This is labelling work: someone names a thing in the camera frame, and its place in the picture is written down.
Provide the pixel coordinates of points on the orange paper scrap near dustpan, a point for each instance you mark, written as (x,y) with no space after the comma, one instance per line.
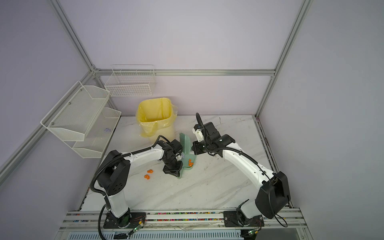
(190,164)

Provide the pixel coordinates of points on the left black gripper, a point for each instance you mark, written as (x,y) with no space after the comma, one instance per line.
(175,171)

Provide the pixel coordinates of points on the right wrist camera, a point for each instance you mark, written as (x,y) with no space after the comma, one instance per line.
(198,133)

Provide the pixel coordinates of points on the lower white mesh shelf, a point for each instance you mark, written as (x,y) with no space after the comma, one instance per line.
(97,140)

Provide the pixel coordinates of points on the orange scraps left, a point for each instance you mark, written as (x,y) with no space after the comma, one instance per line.
(148,175)

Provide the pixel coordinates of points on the green hand brush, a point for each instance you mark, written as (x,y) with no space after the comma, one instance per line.
(186,143)

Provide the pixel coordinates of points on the yellow bin liner bag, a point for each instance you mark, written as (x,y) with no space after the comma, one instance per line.
(154,115)

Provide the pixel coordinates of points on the white mesh shelf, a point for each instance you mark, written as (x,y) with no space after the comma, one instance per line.
(97,140)
(72,118)

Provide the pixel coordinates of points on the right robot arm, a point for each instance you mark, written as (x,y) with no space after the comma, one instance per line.
(273,192)

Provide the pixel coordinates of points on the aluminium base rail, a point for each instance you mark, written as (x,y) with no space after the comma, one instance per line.
(220,224)

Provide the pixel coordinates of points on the green dustpan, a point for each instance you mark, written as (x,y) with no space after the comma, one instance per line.
(188,161)

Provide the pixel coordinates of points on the cream trash bin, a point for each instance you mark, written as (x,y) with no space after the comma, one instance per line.
(157,120)

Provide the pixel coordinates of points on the white wire wall basket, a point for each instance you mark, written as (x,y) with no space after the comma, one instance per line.
(131,81)

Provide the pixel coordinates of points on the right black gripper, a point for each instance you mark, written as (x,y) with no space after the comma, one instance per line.
(195,149)

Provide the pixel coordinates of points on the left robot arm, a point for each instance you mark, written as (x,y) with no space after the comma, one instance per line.
(111,179)

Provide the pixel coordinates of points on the upper white mesh shelf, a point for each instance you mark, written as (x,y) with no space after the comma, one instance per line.
(72,118)

